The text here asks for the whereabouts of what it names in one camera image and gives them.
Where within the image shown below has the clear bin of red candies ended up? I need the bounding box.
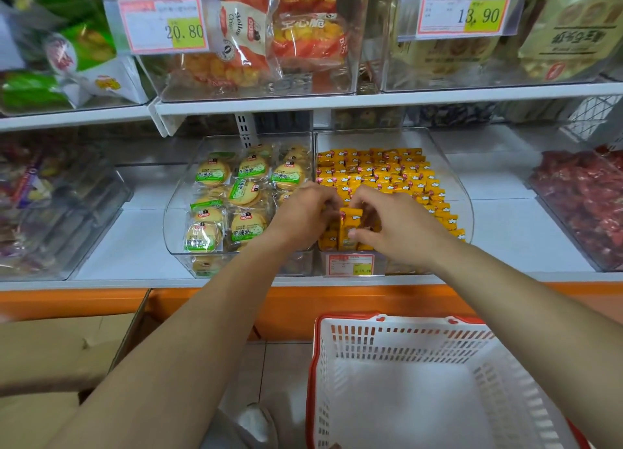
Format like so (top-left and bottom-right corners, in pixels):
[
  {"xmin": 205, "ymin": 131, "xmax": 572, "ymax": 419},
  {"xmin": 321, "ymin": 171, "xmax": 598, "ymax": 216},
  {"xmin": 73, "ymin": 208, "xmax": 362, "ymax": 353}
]
[{"xmin": 523, "ymin": 142, "xmax": 623, "ymax": 273}]

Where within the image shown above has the brown cardboard box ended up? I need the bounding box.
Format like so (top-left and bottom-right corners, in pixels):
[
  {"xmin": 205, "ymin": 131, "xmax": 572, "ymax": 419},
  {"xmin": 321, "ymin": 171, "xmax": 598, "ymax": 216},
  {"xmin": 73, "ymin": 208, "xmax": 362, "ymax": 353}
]
[{"xmin": 0, "ymin": 290, "xmax": 152, "ymax": 449}]

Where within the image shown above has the clear bin of green packets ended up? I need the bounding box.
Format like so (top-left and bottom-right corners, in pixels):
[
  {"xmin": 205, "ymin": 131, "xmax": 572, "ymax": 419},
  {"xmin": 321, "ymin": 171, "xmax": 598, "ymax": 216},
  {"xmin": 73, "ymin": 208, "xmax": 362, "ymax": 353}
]
[{"xmin": 0, "ymin": 0, "xmax": 156, "ymax": 118}]

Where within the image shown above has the beige cookie packet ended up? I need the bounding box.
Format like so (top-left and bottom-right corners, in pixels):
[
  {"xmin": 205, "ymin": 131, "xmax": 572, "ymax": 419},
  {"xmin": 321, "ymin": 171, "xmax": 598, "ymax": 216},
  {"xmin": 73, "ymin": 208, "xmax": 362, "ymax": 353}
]
[
  {"xmin": 517, "ymin": 0, "xmax": 623, "ymax": 82},
  {"xmin": 392, "ymin": 35, "xmax": 503, "ymax": 82}
]

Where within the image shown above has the clear bin of orange packets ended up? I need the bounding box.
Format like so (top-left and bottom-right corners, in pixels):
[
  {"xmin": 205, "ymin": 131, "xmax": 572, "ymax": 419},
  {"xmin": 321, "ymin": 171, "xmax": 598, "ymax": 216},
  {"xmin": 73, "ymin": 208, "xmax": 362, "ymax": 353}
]
[{"xmin": 100, "ymin": 0, "xmax": 372, "ymax": 103}]

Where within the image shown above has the person's left forearm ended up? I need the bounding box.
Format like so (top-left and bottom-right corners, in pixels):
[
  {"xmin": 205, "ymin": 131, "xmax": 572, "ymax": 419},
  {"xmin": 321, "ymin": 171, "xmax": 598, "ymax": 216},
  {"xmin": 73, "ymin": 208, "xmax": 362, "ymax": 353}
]
[{"xmin": 46, "ymin": 232, "xmax": 312, "ymax": 449}]

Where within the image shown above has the green white snack packet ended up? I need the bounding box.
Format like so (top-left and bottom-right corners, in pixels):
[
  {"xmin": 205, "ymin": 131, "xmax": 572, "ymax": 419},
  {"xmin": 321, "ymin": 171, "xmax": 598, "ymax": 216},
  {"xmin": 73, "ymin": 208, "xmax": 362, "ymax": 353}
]
[{"xmin": 43, "ymin": 23, "xmax": 149, "ymax": 105}]

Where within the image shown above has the pile of red wrapped candies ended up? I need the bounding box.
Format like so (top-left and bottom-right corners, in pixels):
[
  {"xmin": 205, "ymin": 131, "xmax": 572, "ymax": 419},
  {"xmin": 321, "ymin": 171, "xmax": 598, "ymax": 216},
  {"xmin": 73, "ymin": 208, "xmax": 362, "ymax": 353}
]
[{"xmin": 530, "ymin": 144, "xmax": 623, "ymax": 269}]

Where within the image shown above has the white basket with red rim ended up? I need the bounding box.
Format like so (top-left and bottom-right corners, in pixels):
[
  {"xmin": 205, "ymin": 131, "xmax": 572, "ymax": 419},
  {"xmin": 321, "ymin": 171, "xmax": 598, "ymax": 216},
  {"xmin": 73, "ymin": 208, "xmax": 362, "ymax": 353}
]
[{"xmin": 306, "ymin": 312, "xmax": 592, "ymax": 449}]

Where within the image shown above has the clear bin of biscuits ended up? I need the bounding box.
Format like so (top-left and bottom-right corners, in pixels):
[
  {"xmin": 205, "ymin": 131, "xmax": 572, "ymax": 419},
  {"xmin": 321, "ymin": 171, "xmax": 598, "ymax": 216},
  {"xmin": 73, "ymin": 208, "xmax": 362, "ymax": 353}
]
[{"xmin": 163, "ymin": 132, "xmax": 316, "ymax": 279}]

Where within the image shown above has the pile of green-label biscuit packs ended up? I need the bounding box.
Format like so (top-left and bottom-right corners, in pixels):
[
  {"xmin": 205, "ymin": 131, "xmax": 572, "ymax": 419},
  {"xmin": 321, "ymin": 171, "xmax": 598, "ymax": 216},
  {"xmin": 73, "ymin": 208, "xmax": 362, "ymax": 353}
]
[{"xmin": 184, "ymin": 144, "xmax": 312, "ymax": 275}]

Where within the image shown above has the price tag on orange bin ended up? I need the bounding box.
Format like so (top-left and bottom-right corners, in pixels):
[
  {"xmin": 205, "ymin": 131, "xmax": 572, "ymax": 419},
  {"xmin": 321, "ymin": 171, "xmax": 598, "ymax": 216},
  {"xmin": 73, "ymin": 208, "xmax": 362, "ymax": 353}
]
[{"xmin": 117, "ymin": 0, "xmax": 210, "ymax": 55}]

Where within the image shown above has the grey shoe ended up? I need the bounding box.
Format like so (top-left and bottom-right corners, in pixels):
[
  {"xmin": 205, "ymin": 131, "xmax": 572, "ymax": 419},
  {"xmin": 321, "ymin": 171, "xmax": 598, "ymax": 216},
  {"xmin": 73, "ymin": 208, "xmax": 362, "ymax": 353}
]
[{"xmin": 236, "ymin": 403, "xmax": 279, "ymax": 449}]

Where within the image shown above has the pile of yellow candy packets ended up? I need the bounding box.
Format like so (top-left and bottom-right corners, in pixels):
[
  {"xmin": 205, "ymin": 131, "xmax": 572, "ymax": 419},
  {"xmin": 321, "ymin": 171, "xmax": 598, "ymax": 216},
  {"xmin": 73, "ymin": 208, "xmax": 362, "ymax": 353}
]
[{"xmin": 316, "ymin": 147, "xmax": 467, "ymax": 252}]

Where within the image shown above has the small red-framed price tag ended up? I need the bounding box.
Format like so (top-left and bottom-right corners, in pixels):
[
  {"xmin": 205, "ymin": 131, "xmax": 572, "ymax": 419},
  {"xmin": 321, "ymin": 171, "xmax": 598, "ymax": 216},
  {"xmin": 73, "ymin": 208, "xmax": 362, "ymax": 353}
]
[{"xmin": 326, "ymin": 253, "xmax": 375, "ymax": 277}]

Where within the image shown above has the orange shelf base panel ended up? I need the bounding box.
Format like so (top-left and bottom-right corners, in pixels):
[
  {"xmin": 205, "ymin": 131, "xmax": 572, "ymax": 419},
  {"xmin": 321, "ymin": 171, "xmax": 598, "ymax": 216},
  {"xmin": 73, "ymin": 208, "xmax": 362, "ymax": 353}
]
[{"xmin": 0, "ymin": 282, "xmax": 623, "ymax": 342}]

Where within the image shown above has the clear bin of yellow candies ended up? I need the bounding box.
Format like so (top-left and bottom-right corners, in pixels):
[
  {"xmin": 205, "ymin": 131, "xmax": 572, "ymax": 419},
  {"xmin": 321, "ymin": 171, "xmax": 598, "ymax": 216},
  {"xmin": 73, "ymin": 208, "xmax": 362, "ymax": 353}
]
[{"xmin": 314, "ymin": 127, "xmax": 475, "ymax": 276}]

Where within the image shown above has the pile of mixed colourful candies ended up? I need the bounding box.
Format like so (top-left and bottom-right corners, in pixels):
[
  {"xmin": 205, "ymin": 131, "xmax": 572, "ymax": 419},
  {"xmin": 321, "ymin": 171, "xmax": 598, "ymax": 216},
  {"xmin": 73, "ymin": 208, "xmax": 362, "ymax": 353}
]
[{"xmin": 0, "ymin": 132, "xmax": 98, "ymax": 274}]

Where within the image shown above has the white store shelf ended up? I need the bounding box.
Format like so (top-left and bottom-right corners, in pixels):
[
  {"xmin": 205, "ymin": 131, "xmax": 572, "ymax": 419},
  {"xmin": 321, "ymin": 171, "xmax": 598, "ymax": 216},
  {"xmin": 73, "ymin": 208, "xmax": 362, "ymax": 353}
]
[{"xmin": 0, "ymin": 81, "xmax": 623, "ymax": 291}]

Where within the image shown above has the row of dark packets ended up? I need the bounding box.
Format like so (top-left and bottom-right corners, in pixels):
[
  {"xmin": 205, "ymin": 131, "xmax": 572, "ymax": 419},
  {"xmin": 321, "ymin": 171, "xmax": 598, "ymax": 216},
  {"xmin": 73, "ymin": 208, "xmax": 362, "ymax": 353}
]
[{"xmin": 336, "ymin": 102, "xmax": 565, "ymax": 129}]

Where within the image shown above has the person's right forearm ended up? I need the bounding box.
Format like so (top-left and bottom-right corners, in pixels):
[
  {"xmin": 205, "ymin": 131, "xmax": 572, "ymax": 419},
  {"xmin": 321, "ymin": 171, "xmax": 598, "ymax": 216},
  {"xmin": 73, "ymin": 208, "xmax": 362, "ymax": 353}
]
[{"xmin": 431, "ymin": 242, "xmax": 623, "ymax": 447}]

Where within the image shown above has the price tag on beige bin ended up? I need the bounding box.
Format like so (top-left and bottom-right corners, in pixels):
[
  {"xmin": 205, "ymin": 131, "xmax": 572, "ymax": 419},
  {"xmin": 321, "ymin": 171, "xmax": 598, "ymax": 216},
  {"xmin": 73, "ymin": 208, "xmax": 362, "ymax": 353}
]
[{"xmin": 415, "ymin": 0, "xmax": 516, "ymax": 40}]

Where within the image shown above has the clear bin of beige packets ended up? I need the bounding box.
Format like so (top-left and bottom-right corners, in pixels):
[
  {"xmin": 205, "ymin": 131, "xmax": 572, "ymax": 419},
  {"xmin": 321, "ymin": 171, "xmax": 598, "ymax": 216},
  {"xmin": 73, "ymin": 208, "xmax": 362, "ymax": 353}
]
[{"xmin": 375, "ymin": 0, "xmax": 623, "ymax": 93}]

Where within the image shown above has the person's left hand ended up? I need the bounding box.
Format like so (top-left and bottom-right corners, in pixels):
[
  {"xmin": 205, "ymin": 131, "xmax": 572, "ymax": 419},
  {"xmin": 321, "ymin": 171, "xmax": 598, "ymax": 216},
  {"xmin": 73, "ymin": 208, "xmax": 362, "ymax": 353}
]
[{"xmin": 265, "ymin": 181, "xmax": 344, "ymax": 254}]

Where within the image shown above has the yellow snack packet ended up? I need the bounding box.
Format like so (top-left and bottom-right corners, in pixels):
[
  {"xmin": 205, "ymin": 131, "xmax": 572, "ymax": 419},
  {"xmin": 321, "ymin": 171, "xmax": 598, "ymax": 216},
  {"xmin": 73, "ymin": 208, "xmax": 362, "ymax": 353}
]
[{"xmin": 338, "ymin": 207, "xmax": 364, "ymax": 251}]

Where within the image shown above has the large orange bread packet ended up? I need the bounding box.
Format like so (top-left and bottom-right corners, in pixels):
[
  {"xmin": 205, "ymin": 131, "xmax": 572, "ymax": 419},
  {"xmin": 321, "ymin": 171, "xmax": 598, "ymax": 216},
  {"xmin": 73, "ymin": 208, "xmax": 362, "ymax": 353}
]
[{"xmin": 170, "ymin": 0, "xmax": 284, "ymax": 91}]

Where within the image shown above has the person's right hand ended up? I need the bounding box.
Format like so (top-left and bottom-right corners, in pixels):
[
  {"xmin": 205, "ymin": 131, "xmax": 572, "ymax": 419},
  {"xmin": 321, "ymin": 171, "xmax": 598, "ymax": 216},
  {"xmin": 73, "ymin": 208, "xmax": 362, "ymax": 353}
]
[{"xmin": 347, "ymin": 186, "xmax": 452, "ymax": 270}]

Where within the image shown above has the clear bin of mixed candies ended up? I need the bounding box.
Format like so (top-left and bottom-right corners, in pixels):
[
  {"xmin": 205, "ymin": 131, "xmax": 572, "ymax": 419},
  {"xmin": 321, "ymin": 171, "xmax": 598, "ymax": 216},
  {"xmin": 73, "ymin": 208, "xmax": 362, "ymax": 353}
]
[{"xmin": 0, "ymin": 130, "xmax": 133, "ymax": 283}]

